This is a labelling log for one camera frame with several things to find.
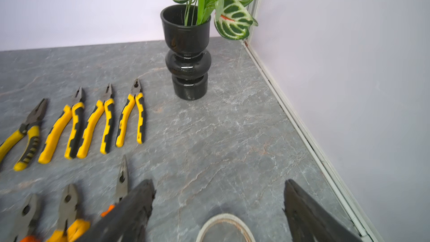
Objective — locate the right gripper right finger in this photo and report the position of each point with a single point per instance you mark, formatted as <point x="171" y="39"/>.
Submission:
<point x="308" y="221"/>

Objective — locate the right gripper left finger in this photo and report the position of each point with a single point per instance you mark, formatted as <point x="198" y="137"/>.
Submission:
<point x="127" y="222"/>

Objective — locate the orange needle nose pliers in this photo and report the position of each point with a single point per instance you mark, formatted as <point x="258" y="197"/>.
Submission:
<point x="121" y="185"/>

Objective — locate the yellow orange black pliers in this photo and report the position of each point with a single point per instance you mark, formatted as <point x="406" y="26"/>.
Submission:
<point x="70" y="227"/>

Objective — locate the orange combination pliers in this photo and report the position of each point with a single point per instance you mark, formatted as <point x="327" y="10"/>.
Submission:
<point x="26" y="222"/>

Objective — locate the yellow needle nose pliers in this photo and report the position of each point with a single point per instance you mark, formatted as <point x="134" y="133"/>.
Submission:
<point x="31" y="129"/>

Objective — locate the white tape roll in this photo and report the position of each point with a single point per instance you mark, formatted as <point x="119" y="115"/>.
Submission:
<point x="225" y="227"/>

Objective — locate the black plant pot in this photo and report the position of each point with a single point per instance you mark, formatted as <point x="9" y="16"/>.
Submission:
<point x="187" y="59"/>

